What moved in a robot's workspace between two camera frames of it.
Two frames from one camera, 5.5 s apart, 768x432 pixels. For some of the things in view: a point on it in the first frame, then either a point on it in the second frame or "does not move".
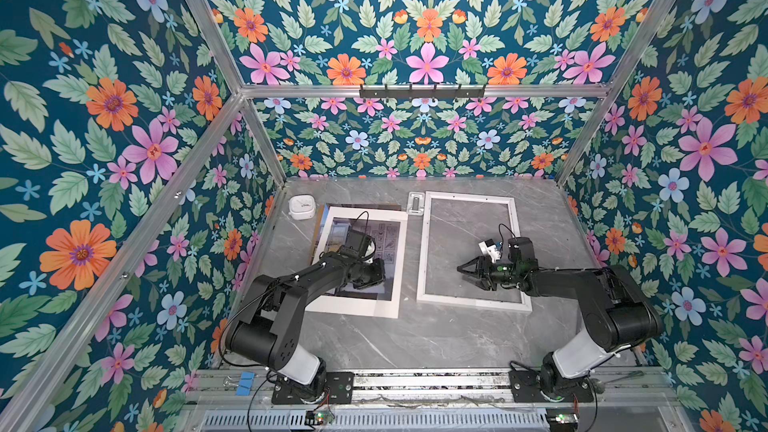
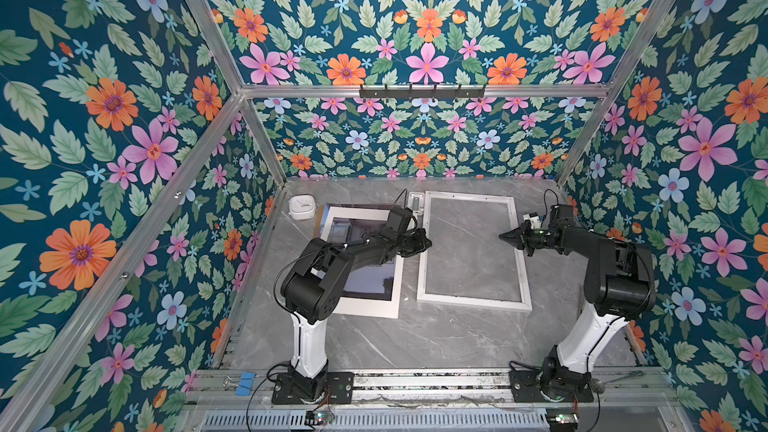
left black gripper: (379, 277) to (421, 243)
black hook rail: (422, 93) does not move
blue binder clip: (244, 386) does not move
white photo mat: (349, 305) does not move
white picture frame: (524, 305) does not move
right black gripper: (484, 268) to (520, 238)
